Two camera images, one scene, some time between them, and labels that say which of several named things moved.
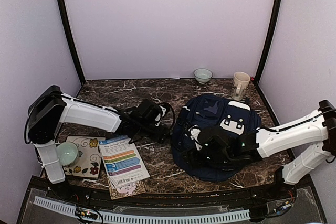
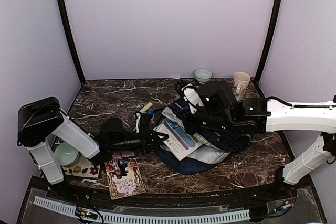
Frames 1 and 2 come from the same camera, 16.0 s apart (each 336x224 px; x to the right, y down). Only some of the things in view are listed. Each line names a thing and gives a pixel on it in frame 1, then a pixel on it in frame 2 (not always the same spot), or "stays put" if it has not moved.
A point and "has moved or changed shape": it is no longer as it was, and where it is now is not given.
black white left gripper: [164, 130] to [147, 142]
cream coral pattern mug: [241, 82] stays put
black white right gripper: [192, 158] to [190, 127]
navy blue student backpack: [210, 110] has moved or changed shape
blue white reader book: [123, 164] to [181, 142]
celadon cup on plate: [67, 153] stays put
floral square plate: [88, 164] stays put
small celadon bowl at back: [202, 75] stays put
